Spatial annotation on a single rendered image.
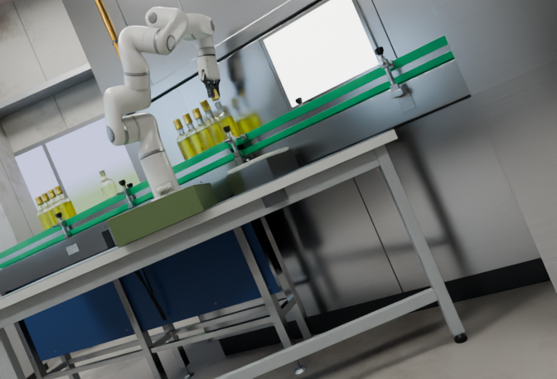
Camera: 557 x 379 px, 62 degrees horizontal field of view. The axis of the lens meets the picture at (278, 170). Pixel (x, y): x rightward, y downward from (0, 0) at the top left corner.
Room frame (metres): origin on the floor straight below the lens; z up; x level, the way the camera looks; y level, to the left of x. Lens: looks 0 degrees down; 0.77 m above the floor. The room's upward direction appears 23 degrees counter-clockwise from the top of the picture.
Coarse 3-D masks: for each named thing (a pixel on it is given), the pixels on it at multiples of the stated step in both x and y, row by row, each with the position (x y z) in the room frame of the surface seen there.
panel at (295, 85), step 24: (336, 0) 1.80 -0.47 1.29; (312, 24) 1.86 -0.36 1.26; (336, 24) 1.82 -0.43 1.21; (360, 24) 1.78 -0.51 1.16; (288, 48) 1.92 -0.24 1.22; (312, 48) 1.88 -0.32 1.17; (336, 48) 1.84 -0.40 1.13; (360, 48) 1.80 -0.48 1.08; (288, 72) 1.94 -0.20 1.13; (312, 72) 1.89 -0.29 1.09; (336, 72) 1.85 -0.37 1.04; (360, 72) 1.82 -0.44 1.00; (288, 96) 1.95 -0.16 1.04; (312, 96) 1.91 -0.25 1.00
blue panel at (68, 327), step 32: (192, 256) 1.99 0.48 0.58; (224, 256) 1.92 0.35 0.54; (256, 256) 1.86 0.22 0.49; (96, 288) 2.26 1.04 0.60; (128, 288) 2.17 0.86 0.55; (160, 288) 2.09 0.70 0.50; (192, 288) 2.02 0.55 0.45; (224, 288) 1.95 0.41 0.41; (256, 288) 1.88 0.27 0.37; (32, 320) 2.51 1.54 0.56; (64, 320) 2.40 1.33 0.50; (96, 320) 2.30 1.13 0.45; (128, 320) 2.21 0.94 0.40; (160, 320) 2.13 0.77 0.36; (64, 352) 2.45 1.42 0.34
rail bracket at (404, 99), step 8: (376, 48) 1.50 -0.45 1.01; (384, 56) 1.50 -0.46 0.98; (384, 64) 1.47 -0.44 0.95; (392, 64) 1.59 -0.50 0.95; (392, 80) 1.50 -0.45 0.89; (392, 88) 1.50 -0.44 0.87; (400, 88) 1.48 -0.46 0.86; (392, 96) 1.50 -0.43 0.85; (400, 96) 1.59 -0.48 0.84; (408, 96) 1.58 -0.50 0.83; (400, 104) 1.59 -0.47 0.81; (408, 104) 1.58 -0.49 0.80
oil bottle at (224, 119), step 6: (222, 114) 1.93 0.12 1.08; (228, 114) 1.94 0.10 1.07; (216, 120) 1.95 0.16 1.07; (222, 120) 1.93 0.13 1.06; (228, 120) 1.93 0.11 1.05; (234, 120) 1.97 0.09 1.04; (222, 126) 1.94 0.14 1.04; (234, 126) 1.95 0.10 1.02; (222, 132) 1.94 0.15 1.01; (234, 132) 1.93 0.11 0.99
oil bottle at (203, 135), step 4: (200, 124) 1.99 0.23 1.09; (204, 124) 1.98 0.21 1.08; (196, 128) 1.99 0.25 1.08; (200, 128) 1.99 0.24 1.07; (204, 128) 1.98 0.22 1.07; (196, 132) 2.00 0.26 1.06; (200, 132) 1.99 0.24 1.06; (204, 132) 1.98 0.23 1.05; (200, 136) 1.99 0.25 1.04; (204, 136) 1.98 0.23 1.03; (208, 136) 1.98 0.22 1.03; (200, 140) 2.00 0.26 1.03; (204, 140) 1.99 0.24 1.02; (208, 140) 1.98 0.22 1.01; (204, 144) 1.99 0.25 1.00; (208, 144) 1.98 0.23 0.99; (212, 144) 1.98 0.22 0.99; (204, 148) 1.99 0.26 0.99; (208, 148) 1.99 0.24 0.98
